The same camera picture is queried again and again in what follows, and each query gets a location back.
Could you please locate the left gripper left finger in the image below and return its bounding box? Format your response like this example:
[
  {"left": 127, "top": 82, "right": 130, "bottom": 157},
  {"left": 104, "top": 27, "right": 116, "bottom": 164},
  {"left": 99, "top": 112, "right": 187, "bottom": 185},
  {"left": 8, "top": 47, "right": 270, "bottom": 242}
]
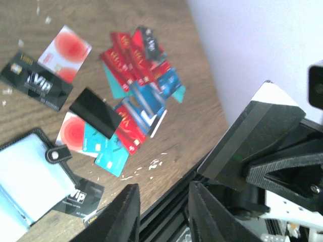
[{"left": 71, "top": 184, "right": 140, "bottom": 242}]

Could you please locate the black leather card holder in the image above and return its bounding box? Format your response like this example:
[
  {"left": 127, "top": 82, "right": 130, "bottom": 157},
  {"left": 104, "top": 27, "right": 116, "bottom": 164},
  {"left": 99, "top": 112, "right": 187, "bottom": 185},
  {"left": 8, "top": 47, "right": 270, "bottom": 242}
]
[{"left": 1, "top": 128, "right": 78, "bottom": 241}]

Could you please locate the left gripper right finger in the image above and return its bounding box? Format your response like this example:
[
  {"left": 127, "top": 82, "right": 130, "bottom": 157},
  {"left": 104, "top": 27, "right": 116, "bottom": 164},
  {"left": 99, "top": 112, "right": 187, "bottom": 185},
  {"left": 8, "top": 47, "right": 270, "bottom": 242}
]
[{"left": 188, "top": 181, "right": 261, "bottom": 242}]

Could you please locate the black VIP card pile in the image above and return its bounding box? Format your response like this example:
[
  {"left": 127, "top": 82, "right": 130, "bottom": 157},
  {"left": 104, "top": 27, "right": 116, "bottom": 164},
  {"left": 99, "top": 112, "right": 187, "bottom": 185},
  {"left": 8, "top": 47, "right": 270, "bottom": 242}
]
[{"left": 197, "top": 81, "right": 306, "bottom": 192}]

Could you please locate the teal card upper pile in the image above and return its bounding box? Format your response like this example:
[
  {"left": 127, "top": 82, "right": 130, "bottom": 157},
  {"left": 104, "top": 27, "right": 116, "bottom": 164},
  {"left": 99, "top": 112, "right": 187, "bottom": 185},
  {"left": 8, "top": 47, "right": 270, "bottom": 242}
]
[{"left": 82, "top": 123, "right": 129, "bottom": 177}]

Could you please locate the red card with gold text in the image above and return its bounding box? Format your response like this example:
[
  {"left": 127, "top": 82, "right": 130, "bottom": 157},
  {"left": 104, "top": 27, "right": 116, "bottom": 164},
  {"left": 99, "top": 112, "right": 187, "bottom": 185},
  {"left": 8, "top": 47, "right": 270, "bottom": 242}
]
[{"left": 116, "top": 103, "right": 146, "bottom": 155}]

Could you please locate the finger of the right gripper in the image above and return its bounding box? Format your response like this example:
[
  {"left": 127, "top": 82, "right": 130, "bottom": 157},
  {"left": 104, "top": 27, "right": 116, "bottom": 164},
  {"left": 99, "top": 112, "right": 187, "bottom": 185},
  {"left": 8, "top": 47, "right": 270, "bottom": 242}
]
[{"left": 246, "top": 139, "right": 322, "bottom": 212}]

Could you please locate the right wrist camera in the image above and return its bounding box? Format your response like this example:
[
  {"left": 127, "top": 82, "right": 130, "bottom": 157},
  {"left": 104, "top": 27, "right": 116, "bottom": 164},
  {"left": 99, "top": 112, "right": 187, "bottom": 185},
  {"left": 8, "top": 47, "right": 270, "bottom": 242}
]
[{"left": 308, "top": 60, "right": 323, "bottom": 110}]

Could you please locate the plain black card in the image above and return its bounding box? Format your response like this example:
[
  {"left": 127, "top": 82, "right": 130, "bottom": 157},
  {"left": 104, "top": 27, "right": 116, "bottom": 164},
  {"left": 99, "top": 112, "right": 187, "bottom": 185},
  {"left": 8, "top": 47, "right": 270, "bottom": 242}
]
[{"left": 69, "top": 87, "right": 122, "bottom": 139}]

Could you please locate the white card red circle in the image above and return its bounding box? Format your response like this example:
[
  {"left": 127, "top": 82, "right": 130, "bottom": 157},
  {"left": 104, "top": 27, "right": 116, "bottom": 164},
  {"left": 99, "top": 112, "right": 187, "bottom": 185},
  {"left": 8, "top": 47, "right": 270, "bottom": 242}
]
[{"left": 55, "top": 112, "right": 85, "bottom": 153}]

